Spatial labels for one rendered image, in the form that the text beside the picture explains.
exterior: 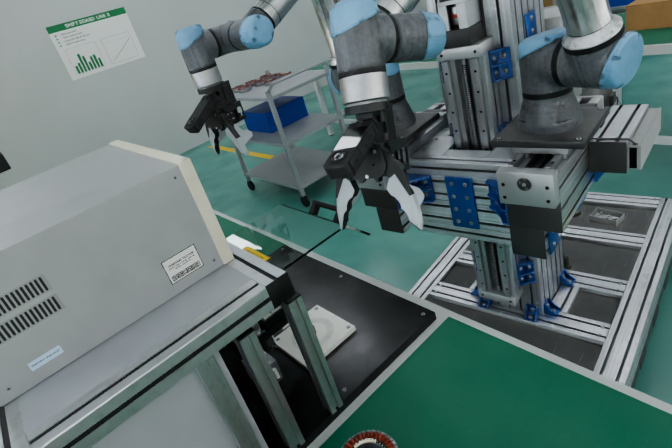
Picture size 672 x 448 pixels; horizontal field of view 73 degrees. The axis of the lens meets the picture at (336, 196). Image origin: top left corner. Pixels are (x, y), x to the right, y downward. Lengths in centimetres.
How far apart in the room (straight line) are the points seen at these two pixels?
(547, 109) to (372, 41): 63
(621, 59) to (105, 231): 101
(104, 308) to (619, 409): 86
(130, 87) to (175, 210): 561
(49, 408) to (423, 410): 62
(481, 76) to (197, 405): 109
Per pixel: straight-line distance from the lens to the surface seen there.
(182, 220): 81
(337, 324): 115
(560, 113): 125
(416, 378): 103
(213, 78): 127
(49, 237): 76
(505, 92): 147
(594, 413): 97
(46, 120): 619
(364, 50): 70
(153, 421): 77
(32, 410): 79
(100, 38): 634
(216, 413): 82
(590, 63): 112
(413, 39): 76
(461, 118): 147
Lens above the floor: 151
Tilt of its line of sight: 25 degrees down
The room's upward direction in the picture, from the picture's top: 17 degrees counter-clockwise
